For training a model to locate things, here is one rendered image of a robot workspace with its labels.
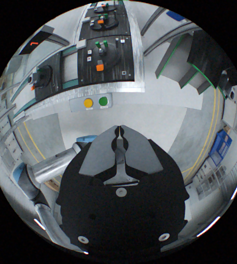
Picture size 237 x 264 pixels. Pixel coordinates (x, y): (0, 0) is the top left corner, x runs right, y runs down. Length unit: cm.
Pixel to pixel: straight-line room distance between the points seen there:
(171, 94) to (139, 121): 28
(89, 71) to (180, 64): 37
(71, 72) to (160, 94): 50
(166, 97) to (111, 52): 40
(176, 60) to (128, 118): 42
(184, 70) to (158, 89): 23
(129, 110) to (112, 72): 25
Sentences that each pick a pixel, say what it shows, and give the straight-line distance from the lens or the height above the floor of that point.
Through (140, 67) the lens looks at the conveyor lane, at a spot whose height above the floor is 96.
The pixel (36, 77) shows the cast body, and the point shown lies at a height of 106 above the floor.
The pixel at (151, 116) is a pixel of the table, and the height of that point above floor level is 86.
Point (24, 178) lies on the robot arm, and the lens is 41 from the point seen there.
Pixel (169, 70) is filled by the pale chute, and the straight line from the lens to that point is 39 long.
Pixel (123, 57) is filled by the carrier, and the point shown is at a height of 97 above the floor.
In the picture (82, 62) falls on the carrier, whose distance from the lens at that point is 42.
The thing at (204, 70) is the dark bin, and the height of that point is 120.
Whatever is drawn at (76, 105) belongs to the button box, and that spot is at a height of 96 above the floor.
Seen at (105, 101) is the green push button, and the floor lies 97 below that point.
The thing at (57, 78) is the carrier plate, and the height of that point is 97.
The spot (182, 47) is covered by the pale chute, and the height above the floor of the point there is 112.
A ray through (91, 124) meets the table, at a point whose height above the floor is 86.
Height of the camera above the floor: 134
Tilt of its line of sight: 58 degrees down
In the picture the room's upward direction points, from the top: 177 degrees clockwise
